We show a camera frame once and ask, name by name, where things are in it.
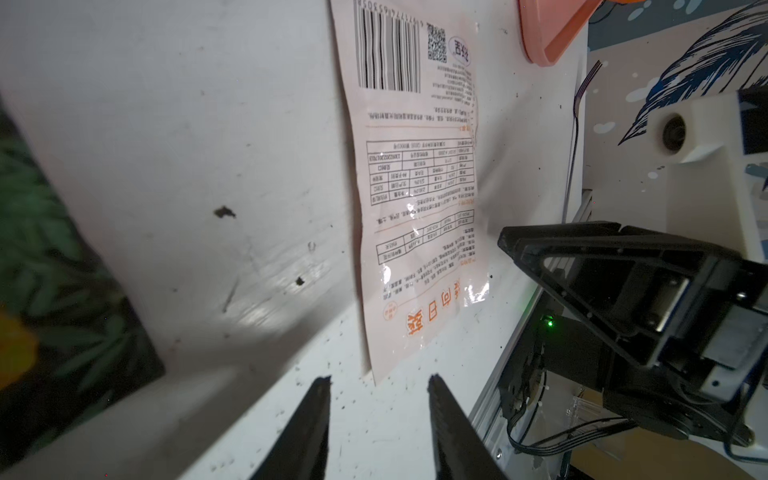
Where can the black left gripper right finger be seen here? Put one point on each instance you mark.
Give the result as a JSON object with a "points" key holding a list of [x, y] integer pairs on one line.
{"points": [[459, 453]]}

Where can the black orange marigold seed bag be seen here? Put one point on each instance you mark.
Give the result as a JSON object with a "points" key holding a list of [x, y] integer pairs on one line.
{"points": [[71, 342]]}

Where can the pink tray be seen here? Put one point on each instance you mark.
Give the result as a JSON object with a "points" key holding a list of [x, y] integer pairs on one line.
{"points": [[548, 27]]}

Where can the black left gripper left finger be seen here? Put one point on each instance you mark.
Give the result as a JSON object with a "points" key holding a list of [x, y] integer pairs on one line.
{"points": [[301, 451]]}

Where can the dark purple fork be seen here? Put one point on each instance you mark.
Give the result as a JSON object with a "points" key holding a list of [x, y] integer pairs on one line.
{"points": [[576, 106]]}

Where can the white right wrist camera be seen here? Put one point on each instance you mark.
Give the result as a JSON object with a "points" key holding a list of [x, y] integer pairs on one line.
{"points": [[714, 151]]}

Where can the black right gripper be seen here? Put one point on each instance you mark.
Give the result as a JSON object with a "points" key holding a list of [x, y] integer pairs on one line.
{"points": [[687, 323]]}

